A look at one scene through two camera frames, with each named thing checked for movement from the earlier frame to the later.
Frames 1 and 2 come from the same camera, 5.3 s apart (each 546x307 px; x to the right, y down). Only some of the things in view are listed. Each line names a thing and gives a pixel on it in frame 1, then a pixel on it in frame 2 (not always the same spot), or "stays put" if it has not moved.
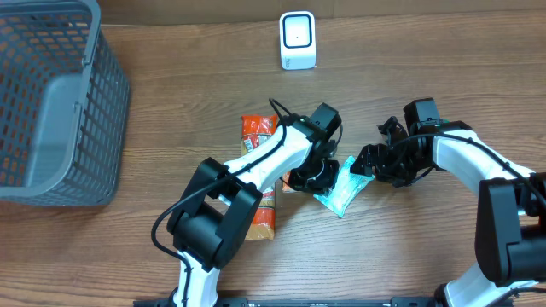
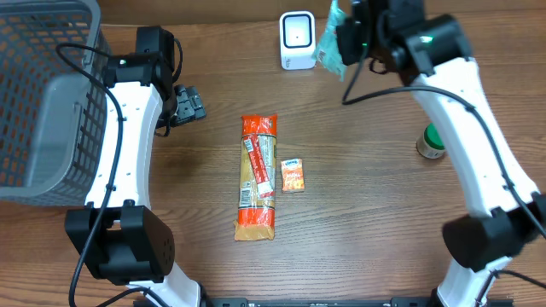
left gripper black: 311,178 to 188,105
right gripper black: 380,159 to 347,32
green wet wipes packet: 345,188 to 328,53
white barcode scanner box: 298,40 stays put
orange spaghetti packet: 255,129 stays put
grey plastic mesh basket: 64,105 stays put
